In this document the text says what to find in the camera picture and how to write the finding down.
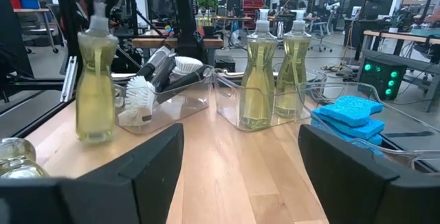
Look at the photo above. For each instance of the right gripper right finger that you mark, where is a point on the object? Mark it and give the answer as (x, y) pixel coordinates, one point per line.
(361, 193)

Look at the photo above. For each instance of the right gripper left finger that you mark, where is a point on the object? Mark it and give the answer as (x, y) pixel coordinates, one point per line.
(120, 196)

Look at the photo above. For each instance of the blue sponge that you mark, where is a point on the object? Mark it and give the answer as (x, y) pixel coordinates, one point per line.
(347, 109)
(357, 128)
(364, 149)
(371, 140)

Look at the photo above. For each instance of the yellow soap pump bottle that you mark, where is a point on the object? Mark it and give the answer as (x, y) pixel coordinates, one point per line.
(17, 158)
(94, 97)
(292, 76)
(258, 79)

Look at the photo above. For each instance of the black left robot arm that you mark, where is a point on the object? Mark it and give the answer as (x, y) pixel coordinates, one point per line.
(120, 18)

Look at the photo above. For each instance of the clear plastic bin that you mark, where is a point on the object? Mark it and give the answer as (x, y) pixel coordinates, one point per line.
(178, 109)
(405, 128)
(227, 103)

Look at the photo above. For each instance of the black computer with green lights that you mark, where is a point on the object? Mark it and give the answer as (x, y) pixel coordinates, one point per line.
(378, 79)

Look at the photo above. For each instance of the wooden workbench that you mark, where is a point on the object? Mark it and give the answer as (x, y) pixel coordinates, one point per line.
(151, 42)

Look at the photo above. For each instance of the wooden-top desk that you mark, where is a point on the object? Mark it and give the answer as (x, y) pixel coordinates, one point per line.
(395, 35)

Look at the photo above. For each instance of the office chair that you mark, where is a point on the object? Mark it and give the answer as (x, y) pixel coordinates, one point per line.
(321, 28)

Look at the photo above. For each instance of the person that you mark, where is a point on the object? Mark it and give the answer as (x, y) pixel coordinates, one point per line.
(434, 17)

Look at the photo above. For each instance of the black flat panel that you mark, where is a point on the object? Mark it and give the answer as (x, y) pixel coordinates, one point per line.
(12, 38)

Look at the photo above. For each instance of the black monitor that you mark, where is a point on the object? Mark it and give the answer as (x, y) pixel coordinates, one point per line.
(378, 0)

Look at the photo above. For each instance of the desk fan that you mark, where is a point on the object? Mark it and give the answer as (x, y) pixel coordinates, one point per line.
(239, 38)

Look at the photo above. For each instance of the rolling work table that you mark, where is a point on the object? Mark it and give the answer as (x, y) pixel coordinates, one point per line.
(31, 10)

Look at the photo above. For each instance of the blue storage bin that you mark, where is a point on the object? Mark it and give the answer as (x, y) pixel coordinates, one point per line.
(30, 3)

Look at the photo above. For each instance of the red shelving unit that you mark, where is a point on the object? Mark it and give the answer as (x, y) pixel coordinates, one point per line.
(252, 7)

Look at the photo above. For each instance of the red storage bin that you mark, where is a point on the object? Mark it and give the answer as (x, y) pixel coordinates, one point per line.
(15, 2)

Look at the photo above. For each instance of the silver metal bracket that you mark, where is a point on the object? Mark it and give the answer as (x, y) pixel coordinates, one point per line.
(68, 79)

